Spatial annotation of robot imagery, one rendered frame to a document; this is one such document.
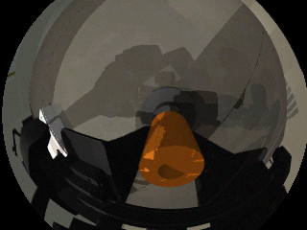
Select orange knob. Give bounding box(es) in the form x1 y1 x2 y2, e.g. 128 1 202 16
138 111 204 188

